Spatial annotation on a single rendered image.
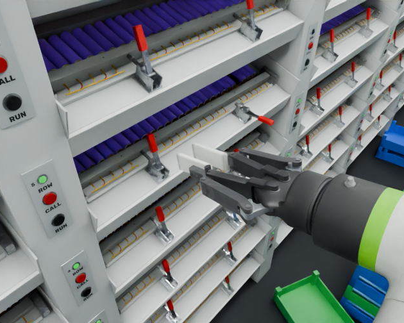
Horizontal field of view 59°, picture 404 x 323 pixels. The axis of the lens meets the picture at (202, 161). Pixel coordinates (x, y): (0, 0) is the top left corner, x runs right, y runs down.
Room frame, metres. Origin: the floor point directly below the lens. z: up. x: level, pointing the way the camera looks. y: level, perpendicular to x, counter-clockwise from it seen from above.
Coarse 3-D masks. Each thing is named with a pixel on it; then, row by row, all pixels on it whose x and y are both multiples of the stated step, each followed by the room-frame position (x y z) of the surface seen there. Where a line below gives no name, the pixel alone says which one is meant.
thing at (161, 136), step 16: (256, 80) 0.81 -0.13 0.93; (224, 96) 0.72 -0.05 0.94; (240, 96) 0.76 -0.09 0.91; (192, 112) 0.65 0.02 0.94; (208, 112) 0.67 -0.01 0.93; (224, 112) 0.69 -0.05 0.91; (176, 128) 0.60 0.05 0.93; (144, 144) 0.54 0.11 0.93; (112, 160) 0.49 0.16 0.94; (128, 160) 0.51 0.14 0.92; (80, 176) 0.45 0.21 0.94; (96, 176) 0.46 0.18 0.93
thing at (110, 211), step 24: (288, 72) 0.83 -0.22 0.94; (264, 96) 0.79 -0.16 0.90; (288, 96) 0.81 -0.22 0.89; (240, 120) 0.69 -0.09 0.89; (168, 144) 0.58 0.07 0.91; (216, 144) 0.60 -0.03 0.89; (120, 168) 0.50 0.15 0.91; (144, 168) 0.51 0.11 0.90; (168, 168) 0.52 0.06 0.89; (96, 192) 0.44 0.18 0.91; (120, 192) 0.45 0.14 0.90; (144, 192) 0.46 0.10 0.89; (96, 216) 0.40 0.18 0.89; (120, 216) 0.40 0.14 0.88
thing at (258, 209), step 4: (248, 200) 0.31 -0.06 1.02; (252, 204) 0.31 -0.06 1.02; (256, 204) 0.31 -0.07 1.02; (260, 204) 0.31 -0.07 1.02; (256, 208) 0.30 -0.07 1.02; (260, 208) 0.30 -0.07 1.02; (264, 208) 0.30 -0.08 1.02; (268, 208) 0.30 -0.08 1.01; (240, 212) 0.30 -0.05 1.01; (256, 212) 0.30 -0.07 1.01; (260, 212) 0.30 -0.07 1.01; (264, 212) 0.30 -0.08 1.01; (244, 216) 0.29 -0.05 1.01; (248, 216) 0.29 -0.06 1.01; (252, 216) 0.29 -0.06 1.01; (256, 216) 0.29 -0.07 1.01
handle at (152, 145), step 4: (148, 136) 0.50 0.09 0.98; (152, 136) 0.51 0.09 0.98; (148, 140) 0.50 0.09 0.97; (152, 140) 0.50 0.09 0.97; (148, 144) 0.50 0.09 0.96; (152, 144) 0.50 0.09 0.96; (152, 148) 0.50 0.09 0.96; (156, 148) 0.50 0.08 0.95; (152, 152) 0.50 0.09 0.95; (156, 152) 0.50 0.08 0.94; (156, 156) 0.50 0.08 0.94; (156, 160) 0.50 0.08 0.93; (156, 164) 0.49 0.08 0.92; (160, 164) 0.50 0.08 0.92; (156, 168) 0.50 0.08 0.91; (160, 168) 0.50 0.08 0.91
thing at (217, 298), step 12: (252, 252) 0.85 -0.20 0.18; (240, 264) 0.80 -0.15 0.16; (252, 264) 0.81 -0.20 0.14; (228, 276) 0.75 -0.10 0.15; (240, 276) 0.76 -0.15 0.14; (216, 288) 0.70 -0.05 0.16; (228, 288) 0.69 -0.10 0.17; (204, 300) 0.66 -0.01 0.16; (216, 300) 0.66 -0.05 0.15; (228, 300) 0.67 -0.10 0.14; (192, 312) 0.61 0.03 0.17; (204, 312) 0.62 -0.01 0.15; (216, 312) 0.62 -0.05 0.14
